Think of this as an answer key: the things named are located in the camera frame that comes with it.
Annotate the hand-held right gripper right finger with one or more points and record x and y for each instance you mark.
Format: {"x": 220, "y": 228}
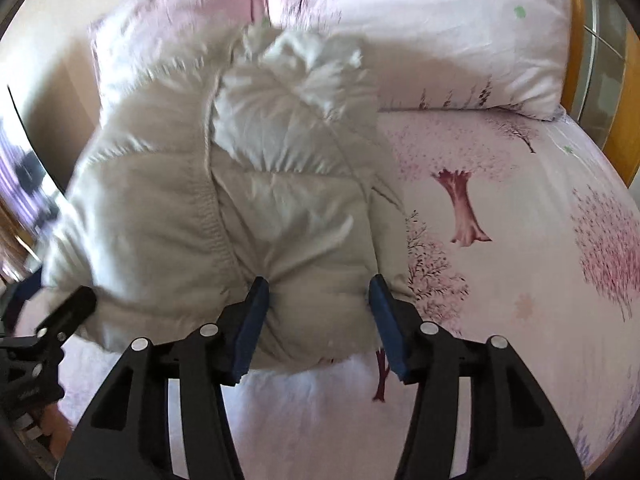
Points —
{"x": 387, "y": 330}

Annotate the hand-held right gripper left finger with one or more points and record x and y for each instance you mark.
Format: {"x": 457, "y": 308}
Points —
{"x": 250, "y": 325}

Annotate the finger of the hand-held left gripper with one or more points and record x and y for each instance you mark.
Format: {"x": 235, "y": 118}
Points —
{"x": 70, "y": 315}

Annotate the cream puffer jacket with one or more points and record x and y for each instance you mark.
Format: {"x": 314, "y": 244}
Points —
{"x": 175, "y": 210}

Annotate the person's left forearm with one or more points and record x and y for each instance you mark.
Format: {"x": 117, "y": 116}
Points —
{"x": 57, "y": 430}

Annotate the floral printed bed sheet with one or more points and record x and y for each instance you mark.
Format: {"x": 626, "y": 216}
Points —
{"x": 510, "y": 310}

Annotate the pink floral pillow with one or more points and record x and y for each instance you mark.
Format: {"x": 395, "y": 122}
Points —
{"x": 165, "y": 25}
{"x": 425, "y": 35}

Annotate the wall-mounted television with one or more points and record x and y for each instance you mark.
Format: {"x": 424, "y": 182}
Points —
{"x": 20, "y": 170}

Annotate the wooden bed frame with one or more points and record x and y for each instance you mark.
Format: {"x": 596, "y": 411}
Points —
{"x": 620, "y": 110}

